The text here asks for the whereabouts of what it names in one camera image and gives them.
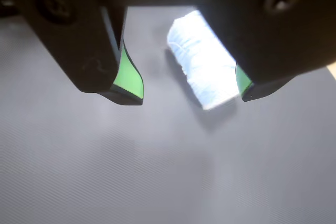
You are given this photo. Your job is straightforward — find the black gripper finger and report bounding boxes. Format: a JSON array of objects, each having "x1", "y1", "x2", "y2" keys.
[{"x1": 196, "y1": 0, "x2": 336, "y2": 102}]

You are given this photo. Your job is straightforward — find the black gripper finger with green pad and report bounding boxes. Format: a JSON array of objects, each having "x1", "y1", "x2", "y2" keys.
[{"x1": 15, "y1": 0, "x2": 144, "y2": 106}]

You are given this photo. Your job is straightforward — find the white foam block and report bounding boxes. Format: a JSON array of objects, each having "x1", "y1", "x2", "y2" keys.
[{"x1": 167, "y1": 10, "x2": 240, "y2": 111}]

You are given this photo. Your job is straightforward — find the grey textured table mat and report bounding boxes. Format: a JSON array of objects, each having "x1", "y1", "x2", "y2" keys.
[{"x1": 0, "y1": 6, "x2": 336, "y2": 224}]

